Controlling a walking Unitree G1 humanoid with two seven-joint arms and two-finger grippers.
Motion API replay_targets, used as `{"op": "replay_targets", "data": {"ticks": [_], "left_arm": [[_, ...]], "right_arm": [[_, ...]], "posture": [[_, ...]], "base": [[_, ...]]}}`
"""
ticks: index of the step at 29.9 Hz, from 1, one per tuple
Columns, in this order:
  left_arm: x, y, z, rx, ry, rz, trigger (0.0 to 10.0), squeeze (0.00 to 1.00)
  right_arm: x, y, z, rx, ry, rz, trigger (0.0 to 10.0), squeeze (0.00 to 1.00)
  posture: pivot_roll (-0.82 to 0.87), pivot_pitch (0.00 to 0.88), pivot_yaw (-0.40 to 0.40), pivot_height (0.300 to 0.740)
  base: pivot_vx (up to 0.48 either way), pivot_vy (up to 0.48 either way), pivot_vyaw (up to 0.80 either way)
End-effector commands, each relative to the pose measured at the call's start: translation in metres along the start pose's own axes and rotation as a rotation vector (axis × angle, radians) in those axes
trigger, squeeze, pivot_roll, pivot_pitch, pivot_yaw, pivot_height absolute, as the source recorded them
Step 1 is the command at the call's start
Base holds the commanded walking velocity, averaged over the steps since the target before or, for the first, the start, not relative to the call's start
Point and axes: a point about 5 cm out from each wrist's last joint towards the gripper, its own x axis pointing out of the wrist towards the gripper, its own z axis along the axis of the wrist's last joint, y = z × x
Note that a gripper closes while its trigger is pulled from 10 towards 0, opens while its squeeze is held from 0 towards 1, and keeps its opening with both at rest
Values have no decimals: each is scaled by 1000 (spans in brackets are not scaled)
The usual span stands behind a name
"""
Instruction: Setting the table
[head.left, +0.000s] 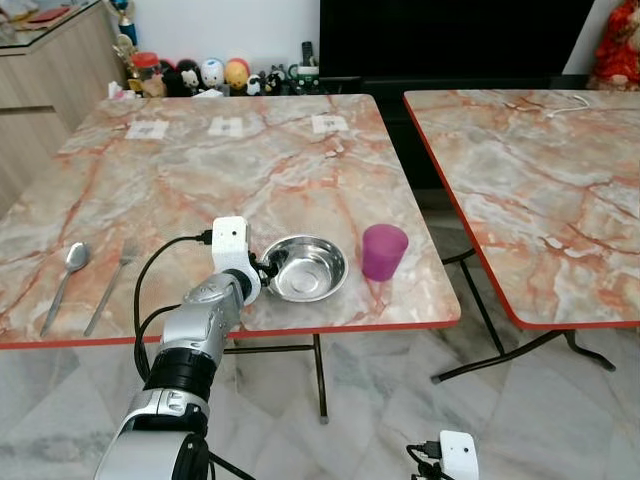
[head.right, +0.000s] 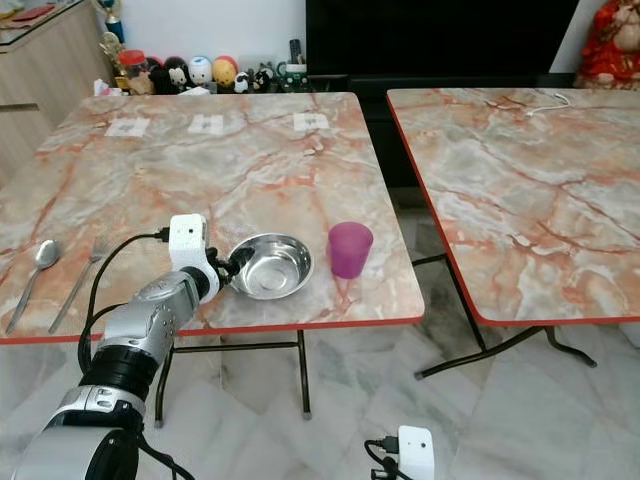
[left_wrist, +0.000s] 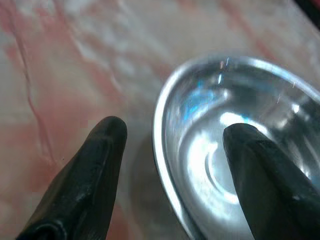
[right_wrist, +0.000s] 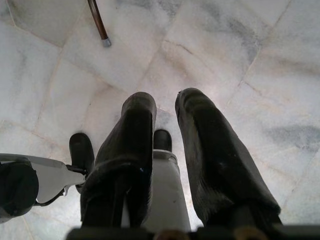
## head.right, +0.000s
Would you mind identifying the metal spoon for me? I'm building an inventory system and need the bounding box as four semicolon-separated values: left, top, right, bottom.
4;239;61;336

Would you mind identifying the white cable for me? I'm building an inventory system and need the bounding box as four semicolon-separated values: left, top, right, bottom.
524;91;574;117

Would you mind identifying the metal fork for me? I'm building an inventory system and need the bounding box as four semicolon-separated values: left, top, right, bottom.
47;236;107;336

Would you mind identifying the purple plastic cup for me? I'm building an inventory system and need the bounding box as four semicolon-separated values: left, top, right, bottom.
326;220;376;281

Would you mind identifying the small black figurine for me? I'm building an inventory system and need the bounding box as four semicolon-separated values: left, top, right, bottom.
249;64;277;94

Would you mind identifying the white blue doll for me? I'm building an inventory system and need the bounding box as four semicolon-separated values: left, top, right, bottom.
187;55;215;94

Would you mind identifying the black plush toy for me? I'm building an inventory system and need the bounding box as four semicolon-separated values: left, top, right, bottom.
149;57;189;97

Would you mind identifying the yellow red doll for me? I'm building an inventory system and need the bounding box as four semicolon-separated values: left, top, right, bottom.
211;55;240;94

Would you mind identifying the gold trophy figurine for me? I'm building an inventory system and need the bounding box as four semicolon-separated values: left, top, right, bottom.
98;0;128;61

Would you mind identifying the jar with red lid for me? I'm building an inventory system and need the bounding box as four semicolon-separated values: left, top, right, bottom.
116;49;152;97

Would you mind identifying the white paper tag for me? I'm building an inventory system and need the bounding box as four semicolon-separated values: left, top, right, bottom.
188;114;230;136
292;112;332;133
107;117;152;139

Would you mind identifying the black television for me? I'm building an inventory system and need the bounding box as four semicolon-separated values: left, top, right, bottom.
305;0;582;77

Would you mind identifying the green mug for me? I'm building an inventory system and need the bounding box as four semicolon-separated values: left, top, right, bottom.
277;61;310;94

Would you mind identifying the red book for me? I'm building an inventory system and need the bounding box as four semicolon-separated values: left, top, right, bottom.
10;4;58;25

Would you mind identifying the stainless steel bowl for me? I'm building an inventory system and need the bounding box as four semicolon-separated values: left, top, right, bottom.
227;232;315;301

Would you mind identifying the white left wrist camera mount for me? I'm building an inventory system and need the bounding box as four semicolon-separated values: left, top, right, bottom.
167;213;222;301

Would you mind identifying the marble folding table with tags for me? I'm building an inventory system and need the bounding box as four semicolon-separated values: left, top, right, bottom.
0;91;426;422

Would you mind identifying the red fortune god figurine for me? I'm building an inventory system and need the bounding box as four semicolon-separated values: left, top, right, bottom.
575;0;640;92

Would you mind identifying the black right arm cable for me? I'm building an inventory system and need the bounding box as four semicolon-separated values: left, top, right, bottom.
364;436;404;480

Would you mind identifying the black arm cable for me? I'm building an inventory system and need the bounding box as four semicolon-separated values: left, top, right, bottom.
364;436;404;480
77;231;172;377

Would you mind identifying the wooden cabinet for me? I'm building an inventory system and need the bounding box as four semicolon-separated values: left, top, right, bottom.
0;0;113;183

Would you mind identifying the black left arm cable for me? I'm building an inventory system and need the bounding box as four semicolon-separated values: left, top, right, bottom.
77;231;172;377

